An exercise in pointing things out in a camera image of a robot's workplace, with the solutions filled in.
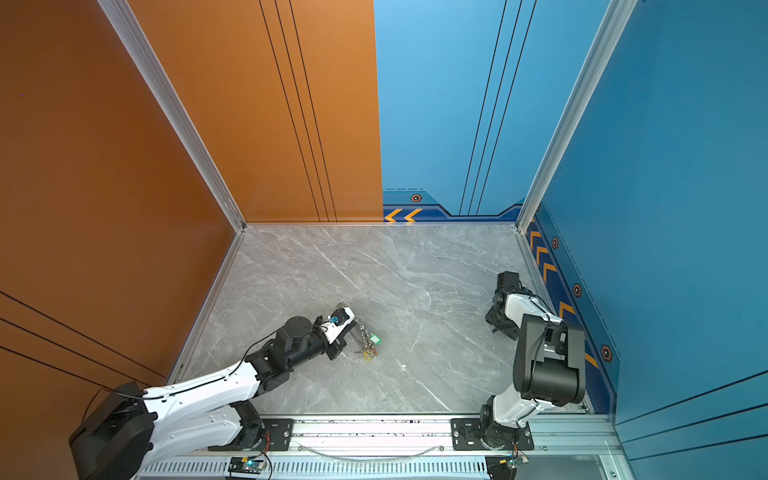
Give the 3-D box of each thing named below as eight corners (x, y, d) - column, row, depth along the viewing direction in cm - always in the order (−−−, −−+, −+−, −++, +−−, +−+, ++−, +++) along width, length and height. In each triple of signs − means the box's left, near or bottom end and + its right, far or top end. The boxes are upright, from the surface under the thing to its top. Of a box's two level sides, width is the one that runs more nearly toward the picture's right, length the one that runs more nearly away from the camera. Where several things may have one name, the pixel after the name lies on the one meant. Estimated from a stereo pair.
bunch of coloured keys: (357, 356, 88) (353, 342, 80) (364, 342, 90) (361, 327, 82) (374, 363, 86) (372, 349, 78) (380, 349, 89) (379, 334, 81)
